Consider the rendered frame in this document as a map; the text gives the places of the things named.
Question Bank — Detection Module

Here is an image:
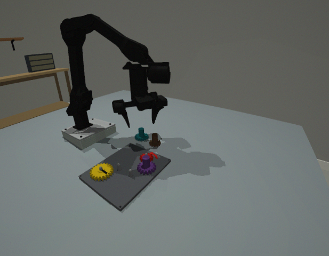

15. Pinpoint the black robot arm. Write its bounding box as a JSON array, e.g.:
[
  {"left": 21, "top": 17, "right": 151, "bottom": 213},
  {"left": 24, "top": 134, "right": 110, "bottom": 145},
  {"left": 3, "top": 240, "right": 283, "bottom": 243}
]
[{"left": 60, "top": 14, "right": 171, "bottom": 131}]

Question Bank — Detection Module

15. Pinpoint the brown gear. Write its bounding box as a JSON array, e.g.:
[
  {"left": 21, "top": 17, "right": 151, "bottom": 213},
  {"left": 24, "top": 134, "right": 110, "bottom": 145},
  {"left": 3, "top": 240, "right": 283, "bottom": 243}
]
[{"left": 149, "top": 133, "right": 161, "bottom": 147}]

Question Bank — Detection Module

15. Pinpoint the dark teal gear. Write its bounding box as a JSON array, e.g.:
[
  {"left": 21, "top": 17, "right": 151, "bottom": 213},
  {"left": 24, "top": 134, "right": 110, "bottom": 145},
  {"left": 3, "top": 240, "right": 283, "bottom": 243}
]
[{"left": 134, "top": 127, "right": 149, "bottom": 141}]

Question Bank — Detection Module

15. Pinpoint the yellow gear with black stripe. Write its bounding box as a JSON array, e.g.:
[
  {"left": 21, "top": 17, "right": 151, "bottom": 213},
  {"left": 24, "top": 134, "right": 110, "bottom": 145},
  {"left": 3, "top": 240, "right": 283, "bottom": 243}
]
[{"left": 90, "top": 163, "right": 114, "bottom": 181}]

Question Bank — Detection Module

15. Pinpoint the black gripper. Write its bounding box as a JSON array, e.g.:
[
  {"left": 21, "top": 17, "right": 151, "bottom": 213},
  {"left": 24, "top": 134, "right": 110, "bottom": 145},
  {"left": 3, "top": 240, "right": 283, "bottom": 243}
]
[{"left": 112, "top": 83, "right": 167, "bottom": 128}]

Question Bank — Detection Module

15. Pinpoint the purple gear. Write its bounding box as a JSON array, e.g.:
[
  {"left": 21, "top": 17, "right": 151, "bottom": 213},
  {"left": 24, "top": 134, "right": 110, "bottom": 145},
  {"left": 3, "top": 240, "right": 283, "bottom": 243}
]
[{"left": 137, "top": 155, "right": 156, "bottom": 175}]

